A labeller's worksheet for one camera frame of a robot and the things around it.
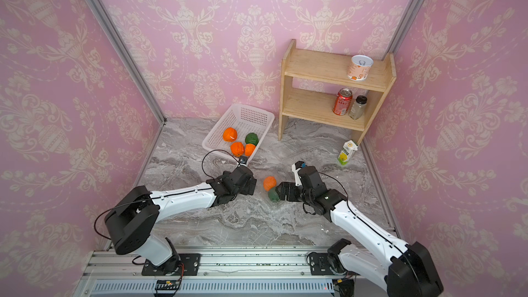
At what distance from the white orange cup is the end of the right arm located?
39 centimetres

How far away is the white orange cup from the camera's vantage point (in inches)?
28.7

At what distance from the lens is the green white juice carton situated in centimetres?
94

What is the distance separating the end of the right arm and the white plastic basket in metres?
0.35

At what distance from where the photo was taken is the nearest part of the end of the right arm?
584mm
